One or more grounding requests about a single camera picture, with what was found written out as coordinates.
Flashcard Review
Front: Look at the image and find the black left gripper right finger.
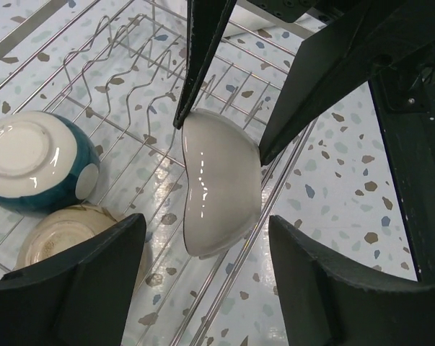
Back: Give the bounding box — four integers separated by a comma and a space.
268, 216, 435, 345

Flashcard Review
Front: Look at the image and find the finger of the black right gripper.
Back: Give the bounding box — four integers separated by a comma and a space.
173, 0, 236, 129

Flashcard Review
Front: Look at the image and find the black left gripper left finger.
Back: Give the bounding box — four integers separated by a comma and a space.
0, 213, 146, 345

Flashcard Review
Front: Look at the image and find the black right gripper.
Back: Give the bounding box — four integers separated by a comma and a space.
257, 1, 435, 283

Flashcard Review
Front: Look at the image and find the beige ceramic bowl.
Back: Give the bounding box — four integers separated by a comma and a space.
14, 204, 149, 285

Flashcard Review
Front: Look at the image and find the metal wire dish rack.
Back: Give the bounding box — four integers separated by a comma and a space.
0, 1, 308, 345

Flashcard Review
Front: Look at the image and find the teal white patterned bowl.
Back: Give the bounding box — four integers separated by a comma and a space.
0, 111, 100, 215

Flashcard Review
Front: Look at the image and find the small white bowl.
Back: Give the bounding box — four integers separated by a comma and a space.
182, 109, 262, 258

